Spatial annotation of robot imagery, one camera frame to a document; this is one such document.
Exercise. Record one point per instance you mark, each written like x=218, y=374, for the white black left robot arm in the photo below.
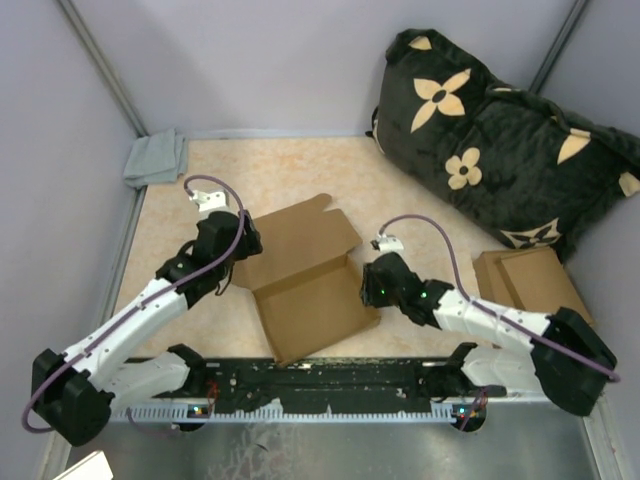
x=76, y=391

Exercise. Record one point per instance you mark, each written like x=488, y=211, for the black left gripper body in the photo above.
x=250, y=247

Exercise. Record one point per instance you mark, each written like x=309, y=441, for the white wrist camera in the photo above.
x=208, y=202
x=387, y=243

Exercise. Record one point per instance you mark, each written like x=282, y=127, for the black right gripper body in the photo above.
x=385, y=298

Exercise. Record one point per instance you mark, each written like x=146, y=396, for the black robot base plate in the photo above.
x=350, y=389

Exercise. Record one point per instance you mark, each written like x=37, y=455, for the small folded cardboard box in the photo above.
x=540, y=280

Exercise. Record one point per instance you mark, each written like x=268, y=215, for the brown cardboard box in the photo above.
x=305, y=283

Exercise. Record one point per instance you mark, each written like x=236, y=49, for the white sheet corner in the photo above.
x=94, y=466

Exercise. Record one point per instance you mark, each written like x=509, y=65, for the large folded cardboard box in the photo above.
x=490, y=280

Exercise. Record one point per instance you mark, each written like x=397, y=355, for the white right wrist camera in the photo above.
x=387, y=243

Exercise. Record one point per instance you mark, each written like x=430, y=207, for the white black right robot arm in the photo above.
x=558, y=355

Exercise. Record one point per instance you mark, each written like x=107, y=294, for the white perforated cable duct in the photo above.
x=195, y=413

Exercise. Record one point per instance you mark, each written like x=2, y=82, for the grey folded cloth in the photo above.
x=157, y=159

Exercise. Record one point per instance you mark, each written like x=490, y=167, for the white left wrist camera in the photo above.
x=208, y=202

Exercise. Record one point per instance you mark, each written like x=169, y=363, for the black floral plush pillow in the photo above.
x=526, y=171

